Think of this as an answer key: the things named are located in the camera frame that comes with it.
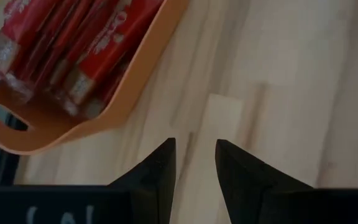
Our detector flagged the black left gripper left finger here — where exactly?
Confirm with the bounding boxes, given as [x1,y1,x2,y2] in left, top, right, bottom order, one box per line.
[0,137,178,224]

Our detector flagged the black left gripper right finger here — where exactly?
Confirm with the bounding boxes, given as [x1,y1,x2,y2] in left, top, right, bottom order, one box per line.
[214,139,358,224]

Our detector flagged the orange basket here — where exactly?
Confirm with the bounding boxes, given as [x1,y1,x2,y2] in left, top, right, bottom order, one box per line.
[0,0,190,156]

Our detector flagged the black table frame rail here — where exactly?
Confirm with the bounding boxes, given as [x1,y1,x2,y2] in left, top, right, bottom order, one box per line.
[0,113,30,189]

